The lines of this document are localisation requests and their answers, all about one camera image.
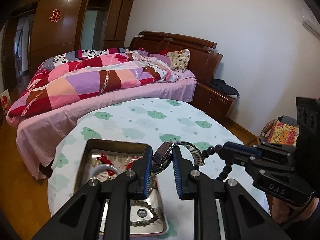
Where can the rectangular metal tin box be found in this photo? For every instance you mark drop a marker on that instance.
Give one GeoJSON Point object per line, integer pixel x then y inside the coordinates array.
{"type": "Point", "coordinates": [112, 146]}

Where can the bed with patchwork quilt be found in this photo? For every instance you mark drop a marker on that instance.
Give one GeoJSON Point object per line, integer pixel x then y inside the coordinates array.
{"type": "Point", "coordinates": [62, 122]}

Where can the red paper bag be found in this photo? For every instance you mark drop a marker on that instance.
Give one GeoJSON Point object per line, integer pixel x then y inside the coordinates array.
{"type": "Point", "coordinates": [5, 101]}

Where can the patchwork quilt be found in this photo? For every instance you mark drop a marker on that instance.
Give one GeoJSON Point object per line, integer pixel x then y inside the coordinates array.
{"type": "Point", "coordinates": [87, 80]}

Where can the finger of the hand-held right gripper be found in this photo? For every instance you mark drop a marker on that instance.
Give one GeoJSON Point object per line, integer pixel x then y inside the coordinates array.
{"type": "Point", "coordinates": [235, 146]}
{"type": "Point", "coordinates": [232, 158]}

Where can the green jade bangle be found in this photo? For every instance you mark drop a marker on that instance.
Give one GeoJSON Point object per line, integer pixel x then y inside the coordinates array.
{"type": "Point", "coordinates": [96, 171]}

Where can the wooden bed headboard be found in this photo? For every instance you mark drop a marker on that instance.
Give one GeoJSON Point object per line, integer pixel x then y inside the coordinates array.
{"type": "Point", "coordinates": [195, 52]}

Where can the wicker chair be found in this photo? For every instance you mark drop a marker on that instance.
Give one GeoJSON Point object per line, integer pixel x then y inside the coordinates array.
{"type": "Point", "coordinates": [262, 131]}

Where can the wooden nightstand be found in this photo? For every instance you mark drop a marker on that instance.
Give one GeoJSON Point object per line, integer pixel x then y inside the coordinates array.
{"type": "Point", "coordinates": [215, 101]}

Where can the colourful patchwork cushion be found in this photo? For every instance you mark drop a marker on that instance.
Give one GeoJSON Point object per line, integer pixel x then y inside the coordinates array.
{"type": "Point", "coordinates": [285, 133]}

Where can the floral pillow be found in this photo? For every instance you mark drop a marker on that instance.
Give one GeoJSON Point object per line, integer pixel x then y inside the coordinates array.
{"type": "Point", "coordinates": [178, 58]}

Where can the dark clothes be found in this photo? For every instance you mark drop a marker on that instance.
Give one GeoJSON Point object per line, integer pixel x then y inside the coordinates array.
{"type": "Point", "coordinates": [225, 86]}

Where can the person's right hand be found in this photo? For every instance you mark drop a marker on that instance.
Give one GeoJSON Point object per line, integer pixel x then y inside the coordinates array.
{"type": "Point", "coordinates": [281, 210]}

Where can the brown wooden wardrobe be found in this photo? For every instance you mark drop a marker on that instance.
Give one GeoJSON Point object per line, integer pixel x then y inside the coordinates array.
{"type": "Point", "coordinates": [75, 30]}

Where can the red paper decoration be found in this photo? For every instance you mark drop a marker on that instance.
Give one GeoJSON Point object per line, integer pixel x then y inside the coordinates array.
{"type": "Point", "coordinates": [55, 16]}

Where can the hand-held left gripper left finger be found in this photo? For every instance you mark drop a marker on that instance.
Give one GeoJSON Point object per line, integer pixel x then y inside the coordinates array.
{"type": "Point", "coordinates": [148, 172]}

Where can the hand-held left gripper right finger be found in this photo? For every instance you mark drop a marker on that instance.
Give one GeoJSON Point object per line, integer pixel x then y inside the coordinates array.
{"type": "Point", "coordinates": [176, 173]}

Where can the white air conditioner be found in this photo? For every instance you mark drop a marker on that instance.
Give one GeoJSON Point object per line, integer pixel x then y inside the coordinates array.
{"type": "Point", "coordinates": [311, 21]}

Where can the metal expansion band watch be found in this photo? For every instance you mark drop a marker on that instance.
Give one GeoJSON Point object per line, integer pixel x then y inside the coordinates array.
{"type": "Point", "coordinates": [192, 150]}

